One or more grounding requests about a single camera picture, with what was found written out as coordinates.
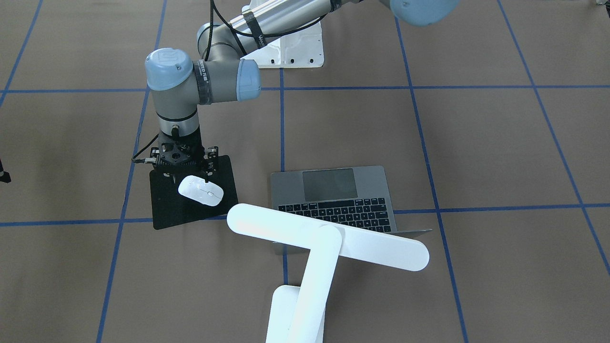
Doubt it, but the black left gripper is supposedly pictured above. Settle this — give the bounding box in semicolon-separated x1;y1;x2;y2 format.
155;131;219;186

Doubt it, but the white computer mouse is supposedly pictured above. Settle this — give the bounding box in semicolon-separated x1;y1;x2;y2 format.
177;175;224;207

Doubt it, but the black mouse pad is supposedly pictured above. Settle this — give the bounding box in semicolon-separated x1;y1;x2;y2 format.
150;155;238;230

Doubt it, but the grey laptop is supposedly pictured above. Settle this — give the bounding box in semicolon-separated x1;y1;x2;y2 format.
270;165;431;239

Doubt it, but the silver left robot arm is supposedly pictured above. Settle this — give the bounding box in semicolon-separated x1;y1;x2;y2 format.
132;0;345;178

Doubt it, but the white desk lamp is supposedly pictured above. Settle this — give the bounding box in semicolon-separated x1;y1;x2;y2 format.
227;203;429;343

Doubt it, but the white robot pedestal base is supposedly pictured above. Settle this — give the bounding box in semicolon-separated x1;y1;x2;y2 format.
242;0;329;68

